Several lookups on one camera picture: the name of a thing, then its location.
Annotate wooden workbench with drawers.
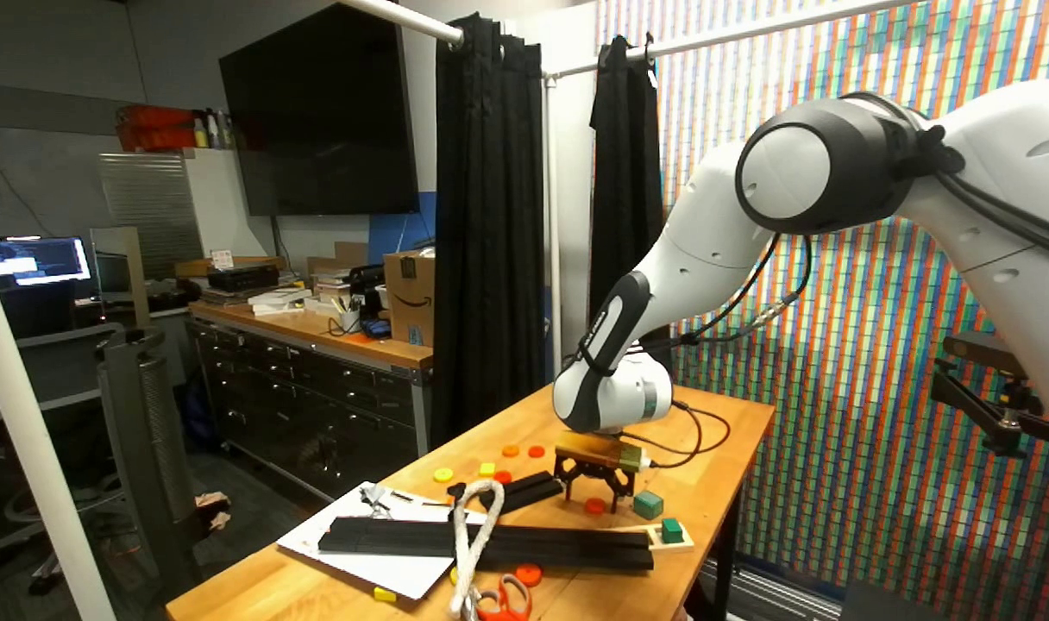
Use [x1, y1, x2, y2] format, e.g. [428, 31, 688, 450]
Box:
[191, 304, 432, 501]

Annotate black curtain left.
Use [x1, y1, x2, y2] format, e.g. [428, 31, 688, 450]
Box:
[432, 14, 546, 443]

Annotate red toolbox on shelf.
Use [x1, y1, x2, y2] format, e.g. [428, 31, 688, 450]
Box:
[116, 107, 195, 153]

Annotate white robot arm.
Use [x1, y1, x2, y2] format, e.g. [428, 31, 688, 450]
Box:
[552, 78, 1049, 430]

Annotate white rope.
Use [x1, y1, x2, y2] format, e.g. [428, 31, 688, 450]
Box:
[444, 475, 507, 621]

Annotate long black bar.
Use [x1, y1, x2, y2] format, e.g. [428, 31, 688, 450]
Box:
[316, 519, 653, 573]

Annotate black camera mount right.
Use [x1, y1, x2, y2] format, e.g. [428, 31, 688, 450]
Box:
[933, 331, 1049, 459]

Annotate orange handled scissors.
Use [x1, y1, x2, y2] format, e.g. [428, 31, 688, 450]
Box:
[475, 575, 531, 621]

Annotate white paper sheet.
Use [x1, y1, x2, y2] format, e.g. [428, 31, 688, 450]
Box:
[281, 482, 453, 601]

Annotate white pole foreground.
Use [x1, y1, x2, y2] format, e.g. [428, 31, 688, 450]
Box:
[0, 304, 116, 621]

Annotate green cube on board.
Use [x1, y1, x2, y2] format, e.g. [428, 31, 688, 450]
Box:
[659, 519, 683, 543]

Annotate black curtain right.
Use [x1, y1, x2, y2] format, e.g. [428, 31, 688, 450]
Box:
[591, 36, 665, 314]

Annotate green cube loose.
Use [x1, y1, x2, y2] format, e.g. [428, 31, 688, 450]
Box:
[632, 489, 664, 519]

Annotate office chair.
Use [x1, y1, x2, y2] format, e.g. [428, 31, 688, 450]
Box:
[95, 331, 199, 593]

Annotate computer monitor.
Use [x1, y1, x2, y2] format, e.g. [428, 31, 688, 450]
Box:
[0, 233, 92, 298]

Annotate black curtain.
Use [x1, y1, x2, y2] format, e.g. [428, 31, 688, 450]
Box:
[432, 14, 546, 443]
[591, 36, 665, 314]

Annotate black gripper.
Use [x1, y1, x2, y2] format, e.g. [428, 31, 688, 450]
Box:
[554, 450, 635, 508]

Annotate yellow disc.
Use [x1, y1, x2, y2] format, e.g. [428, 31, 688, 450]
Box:
[432, 469, 457, 482]

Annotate white wooden shape board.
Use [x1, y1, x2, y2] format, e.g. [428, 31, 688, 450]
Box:
[637, 519, 692, 553]

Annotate small black block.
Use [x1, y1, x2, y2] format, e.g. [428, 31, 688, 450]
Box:
[448, 471, 561, 514]

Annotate wall mounted black monitor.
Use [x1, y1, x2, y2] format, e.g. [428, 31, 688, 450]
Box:
[221, 2, 417, 218]

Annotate cardboard box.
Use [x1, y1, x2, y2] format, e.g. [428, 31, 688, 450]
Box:
[383, 252, 436, 350]

